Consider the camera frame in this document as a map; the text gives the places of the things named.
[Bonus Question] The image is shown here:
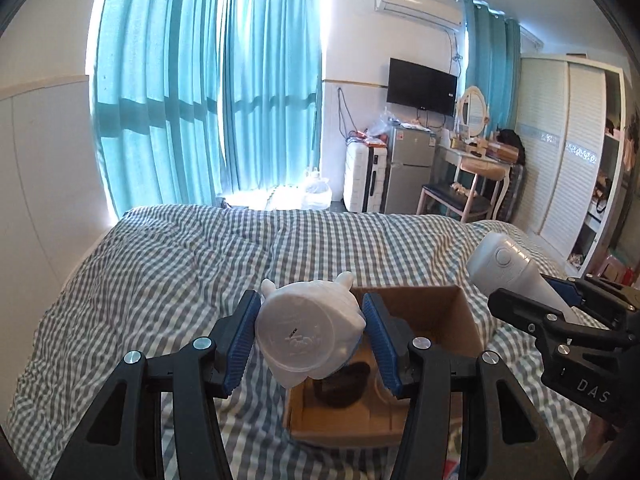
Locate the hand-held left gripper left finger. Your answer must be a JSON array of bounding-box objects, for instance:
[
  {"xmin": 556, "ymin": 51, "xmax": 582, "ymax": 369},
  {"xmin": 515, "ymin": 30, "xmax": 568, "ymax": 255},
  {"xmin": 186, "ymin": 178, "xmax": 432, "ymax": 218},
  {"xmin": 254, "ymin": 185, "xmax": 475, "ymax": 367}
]
[{"xmin": 50, "ymin": 290, "xmax": 263, "ymax": 480}]

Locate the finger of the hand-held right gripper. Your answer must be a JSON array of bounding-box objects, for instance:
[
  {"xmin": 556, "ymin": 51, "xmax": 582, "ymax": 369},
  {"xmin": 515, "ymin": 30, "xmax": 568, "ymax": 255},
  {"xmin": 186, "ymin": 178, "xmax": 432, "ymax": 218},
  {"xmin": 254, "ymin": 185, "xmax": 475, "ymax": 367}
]
[
  {"xmin": 540, "ymin": 273, "xmax": 640, "ymax": 313},
  {"xmin": 487, "ymin": 287, "xmax": 577, "ymax": 347}
]

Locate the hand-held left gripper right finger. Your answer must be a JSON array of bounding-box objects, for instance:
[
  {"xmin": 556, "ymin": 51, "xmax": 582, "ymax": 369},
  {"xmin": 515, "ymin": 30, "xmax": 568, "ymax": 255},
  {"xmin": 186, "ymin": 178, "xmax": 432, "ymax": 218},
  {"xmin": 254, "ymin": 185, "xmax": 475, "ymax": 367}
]
[{"xmin": 361, "ymin": 292, "xmax": 574, "ymax": 480}]

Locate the white handheld massager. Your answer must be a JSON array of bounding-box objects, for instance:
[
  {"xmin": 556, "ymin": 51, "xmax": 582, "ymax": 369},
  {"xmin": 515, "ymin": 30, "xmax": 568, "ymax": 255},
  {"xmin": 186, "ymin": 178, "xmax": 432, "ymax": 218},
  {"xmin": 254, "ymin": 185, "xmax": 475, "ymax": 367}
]
[{"xmin": 466, "ymin": 231, "xmax": 584, "ymax": 326}]

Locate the white animal figurine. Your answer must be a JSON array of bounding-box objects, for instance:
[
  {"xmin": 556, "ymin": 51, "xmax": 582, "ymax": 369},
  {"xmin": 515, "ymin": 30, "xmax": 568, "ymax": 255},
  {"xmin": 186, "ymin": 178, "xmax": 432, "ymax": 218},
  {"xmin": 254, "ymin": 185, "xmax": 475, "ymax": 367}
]
[{"xmin": 254, "ymin": 271, "xmax": 369, "ymax": 389}]

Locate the brown cardboard box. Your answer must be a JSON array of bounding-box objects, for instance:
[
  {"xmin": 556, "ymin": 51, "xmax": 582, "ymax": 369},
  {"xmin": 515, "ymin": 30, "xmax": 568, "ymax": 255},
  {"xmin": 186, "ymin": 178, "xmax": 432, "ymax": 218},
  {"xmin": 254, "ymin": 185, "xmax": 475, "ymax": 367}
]
[{"xmin": 282, "ymin": 285, "xmax": 494, "ymax": 449}]

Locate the pink plastic stool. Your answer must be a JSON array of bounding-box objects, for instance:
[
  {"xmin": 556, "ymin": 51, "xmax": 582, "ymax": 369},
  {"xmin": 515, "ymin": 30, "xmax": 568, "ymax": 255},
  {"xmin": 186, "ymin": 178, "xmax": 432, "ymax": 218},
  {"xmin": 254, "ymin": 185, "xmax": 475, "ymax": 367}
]
[{"xmin": 594, "ymin": 254, "xmax": 627, "ymax": 282}]

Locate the dark round object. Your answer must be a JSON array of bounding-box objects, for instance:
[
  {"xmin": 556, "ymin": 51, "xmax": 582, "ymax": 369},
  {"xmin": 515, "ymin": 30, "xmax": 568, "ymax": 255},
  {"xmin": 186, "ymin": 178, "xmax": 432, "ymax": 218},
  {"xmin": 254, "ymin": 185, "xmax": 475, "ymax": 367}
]
[{"xmin": 312, "ymin": 360, "xmax": 374, "ymax": 409}]

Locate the bed with checkered blanket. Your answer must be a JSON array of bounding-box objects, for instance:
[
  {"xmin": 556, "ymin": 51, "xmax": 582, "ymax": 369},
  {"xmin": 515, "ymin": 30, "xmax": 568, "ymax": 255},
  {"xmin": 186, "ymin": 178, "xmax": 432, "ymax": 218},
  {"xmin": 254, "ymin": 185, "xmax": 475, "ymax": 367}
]
[{"xmin": 0, "ymin": 204, "xmax": 608, "ymax": 480}]

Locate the white louvred wardrobe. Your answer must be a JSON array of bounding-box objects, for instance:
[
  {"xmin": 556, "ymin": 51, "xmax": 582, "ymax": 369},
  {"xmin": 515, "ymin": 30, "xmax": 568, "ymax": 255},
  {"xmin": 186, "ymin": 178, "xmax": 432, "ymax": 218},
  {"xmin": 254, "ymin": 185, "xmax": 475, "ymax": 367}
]
[{"xmin": 514, "ymin": 54, "xmax": 640, "ymax": 277}]

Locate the white vanity table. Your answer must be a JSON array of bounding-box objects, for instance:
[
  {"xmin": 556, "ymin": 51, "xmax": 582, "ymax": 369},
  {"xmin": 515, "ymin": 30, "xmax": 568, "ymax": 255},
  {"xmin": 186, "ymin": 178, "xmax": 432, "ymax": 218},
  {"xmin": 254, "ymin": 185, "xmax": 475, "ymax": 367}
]
[{"xmin": 434, "ymin": 136, "xmax": 517, "ymax": 222}]

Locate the clear water jug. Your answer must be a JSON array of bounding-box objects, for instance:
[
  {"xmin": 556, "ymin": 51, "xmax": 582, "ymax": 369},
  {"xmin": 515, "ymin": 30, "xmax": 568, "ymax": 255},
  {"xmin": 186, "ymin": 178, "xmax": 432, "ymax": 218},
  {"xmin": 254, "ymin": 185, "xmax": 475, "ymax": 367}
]
[{"xmin": 302, "ymin": 165, "xmax": 334, "ymax": 211}]

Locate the black bag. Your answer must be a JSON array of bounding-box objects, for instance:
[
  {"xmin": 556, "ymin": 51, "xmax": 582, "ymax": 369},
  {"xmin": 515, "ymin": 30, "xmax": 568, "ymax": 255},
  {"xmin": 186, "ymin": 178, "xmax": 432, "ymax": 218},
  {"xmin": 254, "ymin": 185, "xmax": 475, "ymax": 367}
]
[{"xmin": 497, "ymin": 128, "xmax": 526, "ymax": 164}]

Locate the white suitcase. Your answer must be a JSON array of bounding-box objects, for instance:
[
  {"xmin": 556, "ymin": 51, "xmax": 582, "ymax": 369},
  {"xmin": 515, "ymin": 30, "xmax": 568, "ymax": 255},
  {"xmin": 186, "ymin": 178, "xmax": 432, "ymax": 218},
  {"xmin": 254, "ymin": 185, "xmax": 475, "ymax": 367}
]
[{"xmin": 343, "ymin": 139, "xmax": 390, "ymax": 214}]

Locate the silver small fridge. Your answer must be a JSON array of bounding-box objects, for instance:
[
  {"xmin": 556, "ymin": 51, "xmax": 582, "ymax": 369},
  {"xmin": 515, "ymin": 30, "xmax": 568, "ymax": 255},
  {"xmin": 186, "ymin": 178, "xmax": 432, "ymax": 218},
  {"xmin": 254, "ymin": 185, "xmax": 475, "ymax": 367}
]
[{"xmin": 383, "ymin": 125, "xmax": 437, "ymax": 215}]

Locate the white oval vanity mirror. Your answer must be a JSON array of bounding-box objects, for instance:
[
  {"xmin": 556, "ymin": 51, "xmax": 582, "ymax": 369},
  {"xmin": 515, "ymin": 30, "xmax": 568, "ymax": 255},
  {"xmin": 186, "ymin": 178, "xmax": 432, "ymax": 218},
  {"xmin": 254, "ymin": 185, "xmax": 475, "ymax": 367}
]
[{"xmin": 453, "ymin": 85, "xmax": 490, "ymax": 139}]

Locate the clear plastic bag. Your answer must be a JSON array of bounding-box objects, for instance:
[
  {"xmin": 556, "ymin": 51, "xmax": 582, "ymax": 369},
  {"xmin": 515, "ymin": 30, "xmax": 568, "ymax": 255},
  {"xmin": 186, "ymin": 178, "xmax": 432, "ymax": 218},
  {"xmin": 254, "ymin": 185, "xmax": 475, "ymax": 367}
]
[{"xmin": 366, "ymin": 108, "xmax": 397, "ymax": 137}]

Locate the narrow teal curtain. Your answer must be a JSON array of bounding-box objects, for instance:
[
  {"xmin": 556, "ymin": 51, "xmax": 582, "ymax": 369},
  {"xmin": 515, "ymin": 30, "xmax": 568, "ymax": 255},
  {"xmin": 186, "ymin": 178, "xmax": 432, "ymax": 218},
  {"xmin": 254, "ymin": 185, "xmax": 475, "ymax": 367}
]
[{"xmin": 462, "ymin": 0, "xmax": 522, "ymax": 137}]

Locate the wide teal curtain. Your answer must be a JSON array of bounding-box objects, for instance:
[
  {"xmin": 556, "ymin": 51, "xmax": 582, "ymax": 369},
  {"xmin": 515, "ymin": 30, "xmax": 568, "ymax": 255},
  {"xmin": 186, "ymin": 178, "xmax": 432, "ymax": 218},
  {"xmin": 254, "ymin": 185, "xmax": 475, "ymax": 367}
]
[{"xmin": 91, "ymin": 0, "xmax": 225, "ymax": 220}]

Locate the white air conditioner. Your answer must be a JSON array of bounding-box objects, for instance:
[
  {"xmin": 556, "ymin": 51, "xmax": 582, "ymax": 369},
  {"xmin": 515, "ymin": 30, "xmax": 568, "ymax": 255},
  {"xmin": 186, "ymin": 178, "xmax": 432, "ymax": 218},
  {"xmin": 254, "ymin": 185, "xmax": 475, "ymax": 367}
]
[{"xmin": 374, "ymin": 0, "xmax": 464, "ymax": 29}]

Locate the black wall cable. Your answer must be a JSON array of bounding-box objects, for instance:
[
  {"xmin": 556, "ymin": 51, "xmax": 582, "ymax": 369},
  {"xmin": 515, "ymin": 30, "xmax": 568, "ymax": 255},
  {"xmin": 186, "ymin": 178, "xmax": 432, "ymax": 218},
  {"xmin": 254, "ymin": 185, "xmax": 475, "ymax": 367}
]
[{"xmin": 335, "ymin": 86, "xmax": 352, "ymax": 142}]

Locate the black wall television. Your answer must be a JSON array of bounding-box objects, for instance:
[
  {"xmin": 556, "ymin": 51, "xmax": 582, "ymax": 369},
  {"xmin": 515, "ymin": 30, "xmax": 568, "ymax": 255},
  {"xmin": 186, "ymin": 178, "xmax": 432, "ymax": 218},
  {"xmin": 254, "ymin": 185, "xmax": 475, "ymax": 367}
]
[{"xmin": 387, "ymin": 57, "xmax": 459, "ymax": 114}]

